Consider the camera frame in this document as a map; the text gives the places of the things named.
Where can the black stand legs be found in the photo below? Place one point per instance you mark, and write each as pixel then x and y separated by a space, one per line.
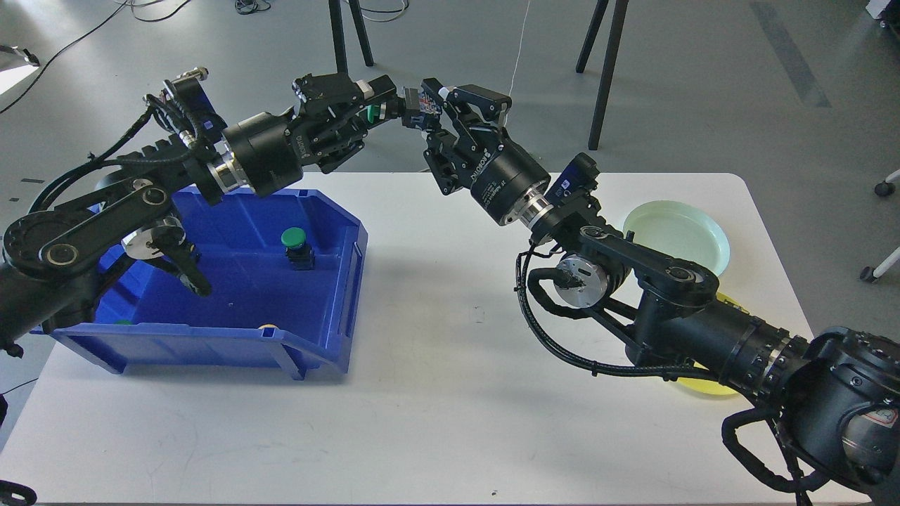
pixel 619 13
pixel 339 34

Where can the blue plastic bin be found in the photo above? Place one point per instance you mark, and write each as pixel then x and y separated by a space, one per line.
pixel 253 283

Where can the pale green plate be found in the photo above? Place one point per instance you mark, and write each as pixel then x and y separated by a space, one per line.
pixel 680 230

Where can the black stand legs right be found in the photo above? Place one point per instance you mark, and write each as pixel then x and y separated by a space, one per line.
pixel 619 13

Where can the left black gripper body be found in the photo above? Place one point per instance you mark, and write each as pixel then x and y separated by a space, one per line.
pixel 269 152

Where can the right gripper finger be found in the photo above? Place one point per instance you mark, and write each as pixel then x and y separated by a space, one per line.
pixel 472 108
pixel 432 107

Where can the black stand legs left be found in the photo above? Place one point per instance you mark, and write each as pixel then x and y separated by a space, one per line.
pixel 339 34

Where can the yellow plate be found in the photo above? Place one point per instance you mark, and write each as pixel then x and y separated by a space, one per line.
pixel 712 387

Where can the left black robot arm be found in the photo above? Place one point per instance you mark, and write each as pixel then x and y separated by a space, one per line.
pixel 91 225

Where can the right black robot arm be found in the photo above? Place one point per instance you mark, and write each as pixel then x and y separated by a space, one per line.
pixel 822 411

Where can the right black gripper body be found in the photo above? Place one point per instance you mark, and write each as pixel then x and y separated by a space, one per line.
pixel 501 176

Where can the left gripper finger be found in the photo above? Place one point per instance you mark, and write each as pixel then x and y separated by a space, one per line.
pixel 334 148
pixel 332 95

